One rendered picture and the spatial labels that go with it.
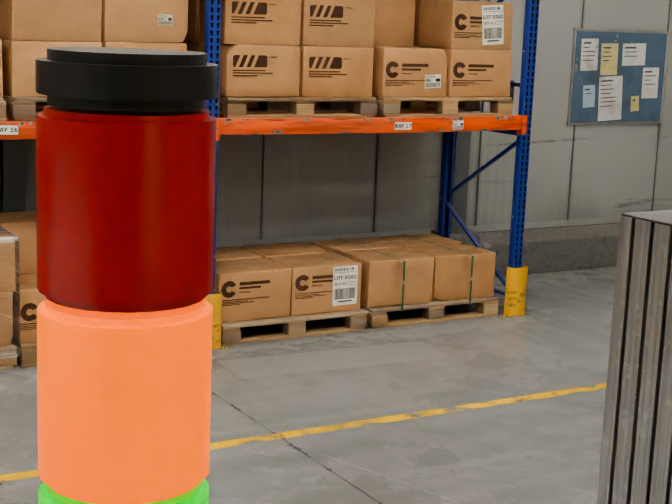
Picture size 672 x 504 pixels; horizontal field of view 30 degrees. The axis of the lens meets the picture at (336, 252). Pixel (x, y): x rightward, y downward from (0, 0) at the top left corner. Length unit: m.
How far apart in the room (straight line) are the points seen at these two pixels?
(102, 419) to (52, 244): 0.05
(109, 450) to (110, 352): 0.03
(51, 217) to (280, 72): 8.52
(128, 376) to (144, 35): 8.08
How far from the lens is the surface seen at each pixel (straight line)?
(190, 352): 0.35
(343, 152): 10.68
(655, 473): 2.24
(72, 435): 0.36
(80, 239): 0.34
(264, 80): 8.80
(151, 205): 0.34
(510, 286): 10.10
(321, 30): 9.01
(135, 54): 0.33
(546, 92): 11.89
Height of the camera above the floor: 2.35
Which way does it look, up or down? 11 degrees down
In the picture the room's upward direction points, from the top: 2 degrees clockwise
